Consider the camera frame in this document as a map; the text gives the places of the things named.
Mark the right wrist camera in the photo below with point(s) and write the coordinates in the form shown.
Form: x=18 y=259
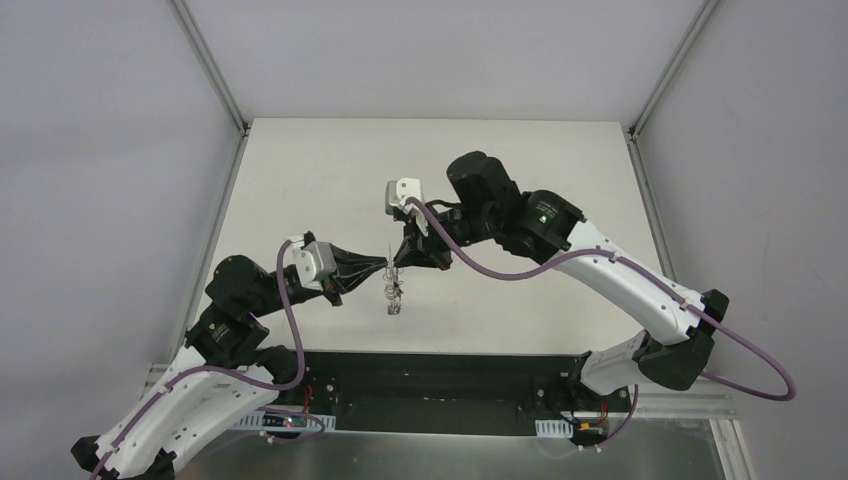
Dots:
x=401 y=195

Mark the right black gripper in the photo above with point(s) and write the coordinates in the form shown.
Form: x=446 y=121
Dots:
x=428 y=240

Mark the left white cable duct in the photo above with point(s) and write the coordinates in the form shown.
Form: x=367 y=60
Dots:
x=288 y=422

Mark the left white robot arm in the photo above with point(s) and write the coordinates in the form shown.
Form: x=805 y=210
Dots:
x=240 y=355

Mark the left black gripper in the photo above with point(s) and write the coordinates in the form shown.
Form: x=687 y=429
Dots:
x=334 y=276

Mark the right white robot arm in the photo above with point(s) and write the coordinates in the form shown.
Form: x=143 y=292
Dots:
x=676 y=339

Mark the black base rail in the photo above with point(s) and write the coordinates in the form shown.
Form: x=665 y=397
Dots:
x=449 y=394

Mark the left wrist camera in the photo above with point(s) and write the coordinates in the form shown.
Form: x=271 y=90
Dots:
x=313 y=261

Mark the right aluminium frame post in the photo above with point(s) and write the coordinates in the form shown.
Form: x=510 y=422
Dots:
x=700 y=21

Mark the left aluminium frame post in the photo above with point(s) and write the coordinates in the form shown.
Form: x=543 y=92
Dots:
x=208 y=64

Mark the white cable duct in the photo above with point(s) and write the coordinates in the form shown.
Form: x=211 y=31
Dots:
x=288 y=422
x=557 y=429

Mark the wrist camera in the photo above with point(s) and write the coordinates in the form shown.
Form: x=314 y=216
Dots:
x=401 y=195
x=313 y=261

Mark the aluminium frame post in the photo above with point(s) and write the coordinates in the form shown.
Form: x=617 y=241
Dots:
x=700 y=21
x=208 y=64

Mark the right white cable duct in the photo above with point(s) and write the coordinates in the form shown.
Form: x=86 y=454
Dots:
x=557 y=429

